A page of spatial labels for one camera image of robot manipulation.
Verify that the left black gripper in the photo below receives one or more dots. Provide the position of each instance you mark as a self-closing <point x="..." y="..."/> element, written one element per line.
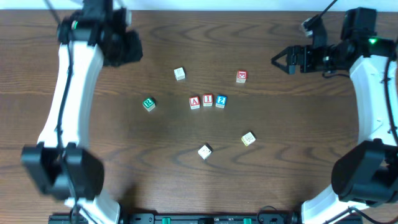
<point x="125" y="50"/>

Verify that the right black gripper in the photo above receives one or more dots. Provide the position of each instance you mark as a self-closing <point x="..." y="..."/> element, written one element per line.
<point x="298" y="59"/>

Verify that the red letter A block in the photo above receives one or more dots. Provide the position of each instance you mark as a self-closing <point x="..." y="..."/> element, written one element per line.
<point x="194" y="102"/>

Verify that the red letter I block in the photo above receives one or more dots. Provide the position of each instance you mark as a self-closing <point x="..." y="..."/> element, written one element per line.
<point x="207" y="100"/>

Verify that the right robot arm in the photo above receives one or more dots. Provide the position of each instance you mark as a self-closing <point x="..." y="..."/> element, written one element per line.
<point x="367" y="175"/>

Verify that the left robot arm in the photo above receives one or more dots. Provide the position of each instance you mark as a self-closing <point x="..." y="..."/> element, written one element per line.
<point x="61" y="164"/>

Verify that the red letter E block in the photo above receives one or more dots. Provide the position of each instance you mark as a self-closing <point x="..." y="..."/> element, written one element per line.
<point x="241" y="76"/>

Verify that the green letter R block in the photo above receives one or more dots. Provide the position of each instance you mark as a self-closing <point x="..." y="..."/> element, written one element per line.
<point x="149" y="104"/>

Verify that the white P letter block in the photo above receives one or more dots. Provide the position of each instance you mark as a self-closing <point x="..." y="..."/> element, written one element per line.
<point x="179" y="74"/>

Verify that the white picture wooden block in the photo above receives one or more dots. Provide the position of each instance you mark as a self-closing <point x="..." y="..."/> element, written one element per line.
<point x="204" y="152"/>

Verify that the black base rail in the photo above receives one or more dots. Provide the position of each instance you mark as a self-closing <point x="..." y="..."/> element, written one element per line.
<point x="266" y="218"/>

